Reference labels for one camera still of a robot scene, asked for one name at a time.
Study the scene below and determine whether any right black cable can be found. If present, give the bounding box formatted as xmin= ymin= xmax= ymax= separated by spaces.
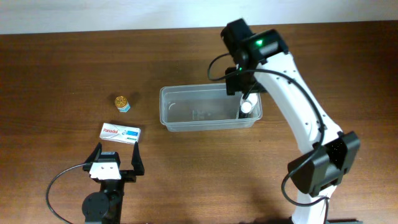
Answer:
xmin=206 ymin=52 xmax=331 ymax=224

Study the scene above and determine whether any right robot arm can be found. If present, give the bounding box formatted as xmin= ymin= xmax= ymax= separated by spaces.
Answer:
xmin=220 ymin=19 xmax=360 ymax=223

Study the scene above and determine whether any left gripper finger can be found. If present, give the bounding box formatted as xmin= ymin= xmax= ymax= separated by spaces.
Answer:
xmin=131 ymin=142 xmax=145 ymax=175
xmin=85 ymin=142 xmax=102 ymax=163

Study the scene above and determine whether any black cable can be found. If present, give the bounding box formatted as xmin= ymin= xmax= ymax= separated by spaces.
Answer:
xmin=206 ymin=52 xmax=331 ymax=224
xmin=45 ymin=162 xmax=91 ymax=224

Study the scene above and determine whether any white Panadol box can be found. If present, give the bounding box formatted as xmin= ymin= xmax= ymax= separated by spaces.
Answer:
xmin=99 ymin=123 xmax=141 ymax=144

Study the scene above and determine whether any gold lid small jar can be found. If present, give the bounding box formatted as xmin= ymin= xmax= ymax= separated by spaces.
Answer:
xmin=114 ymin=96 xmax=131 ymax=113

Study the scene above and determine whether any left black cable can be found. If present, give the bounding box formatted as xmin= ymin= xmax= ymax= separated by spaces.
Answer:
xmin=45 ymin=162 xmax=91 ymax=224

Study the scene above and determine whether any dark bottle white cap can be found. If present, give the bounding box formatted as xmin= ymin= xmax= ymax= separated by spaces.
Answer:
xmin=238 ymin=101 xmax=252 ymax=119

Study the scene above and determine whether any clear plastic container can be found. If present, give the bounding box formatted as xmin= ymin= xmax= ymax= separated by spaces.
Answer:
xmin=159 ymin=83 xmax=262 ymax=132

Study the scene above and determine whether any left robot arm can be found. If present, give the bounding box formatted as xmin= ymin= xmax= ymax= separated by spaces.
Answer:
xmin=81 ymin=142 xmax=145 ymax=224

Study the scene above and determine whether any white spray bottle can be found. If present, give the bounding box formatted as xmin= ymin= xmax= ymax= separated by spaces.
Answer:
xmin=240 ymin=93 xmax=259 ymax=111

